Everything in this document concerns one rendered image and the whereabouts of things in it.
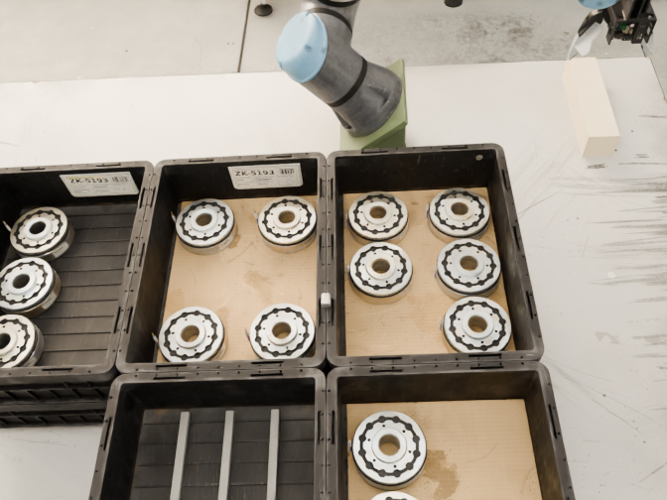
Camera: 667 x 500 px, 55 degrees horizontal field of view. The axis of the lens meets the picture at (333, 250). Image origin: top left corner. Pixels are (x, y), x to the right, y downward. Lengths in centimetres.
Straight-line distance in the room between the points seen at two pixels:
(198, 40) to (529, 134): 182
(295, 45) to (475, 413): 72
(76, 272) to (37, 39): 216
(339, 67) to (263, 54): 159
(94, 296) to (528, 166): 89
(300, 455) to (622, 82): 112
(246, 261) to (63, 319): 32
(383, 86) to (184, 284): 54
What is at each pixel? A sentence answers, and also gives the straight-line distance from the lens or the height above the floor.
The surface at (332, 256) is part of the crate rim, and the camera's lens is 101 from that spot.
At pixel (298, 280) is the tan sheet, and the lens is 109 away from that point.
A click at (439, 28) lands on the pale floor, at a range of 290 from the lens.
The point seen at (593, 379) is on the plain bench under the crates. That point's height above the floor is 70.
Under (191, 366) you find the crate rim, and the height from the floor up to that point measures 93.
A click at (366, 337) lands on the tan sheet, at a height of 83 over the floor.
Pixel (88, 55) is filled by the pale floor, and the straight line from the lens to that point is 307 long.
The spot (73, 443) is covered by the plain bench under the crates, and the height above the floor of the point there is 70.
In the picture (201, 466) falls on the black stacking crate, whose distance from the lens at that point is 100.
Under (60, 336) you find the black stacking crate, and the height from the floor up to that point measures 83.
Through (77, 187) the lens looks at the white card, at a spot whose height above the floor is 88.
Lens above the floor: 176
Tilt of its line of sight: 56 degrees down
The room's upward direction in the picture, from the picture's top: 7 degrees counter-clockwise
